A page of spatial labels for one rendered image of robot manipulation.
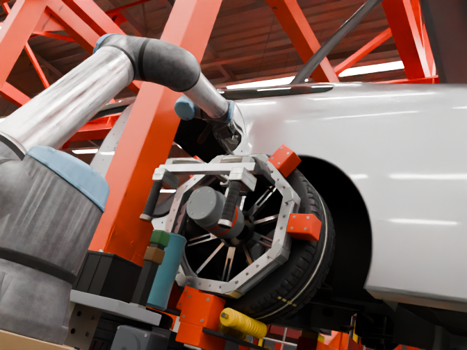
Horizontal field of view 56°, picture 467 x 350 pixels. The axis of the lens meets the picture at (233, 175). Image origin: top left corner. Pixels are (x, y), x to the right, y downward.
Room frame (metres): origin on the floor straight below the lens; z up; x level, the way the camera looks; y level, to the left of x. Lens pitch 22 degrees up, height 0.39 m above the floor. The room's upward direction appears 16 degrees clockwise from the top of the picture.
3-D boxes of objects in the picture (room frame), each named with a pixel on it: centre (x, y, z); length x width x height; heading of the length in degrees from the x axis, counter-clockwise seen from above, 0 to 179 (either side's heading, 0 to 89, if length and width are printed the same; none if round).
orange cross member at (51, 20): (4.05, 1.12, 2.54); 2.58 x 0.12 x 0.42; 143
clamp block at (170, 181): (1.54, 0.24, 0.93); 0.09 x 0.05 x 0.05; 143
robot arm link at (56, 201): (0.72, 0.28, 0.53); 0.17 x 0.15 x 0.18; 77
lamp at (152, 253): (1.22, 0.15, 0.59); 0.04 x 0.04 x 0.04; 53
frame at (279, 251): (1.60, -0.02, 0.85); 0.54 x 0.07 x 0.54; 53
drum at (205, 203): (1.55, 0.02, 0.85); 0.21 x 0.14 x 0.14; 143
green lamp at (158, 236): (1.22, 0.15, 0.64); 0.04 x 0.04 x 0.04; 53
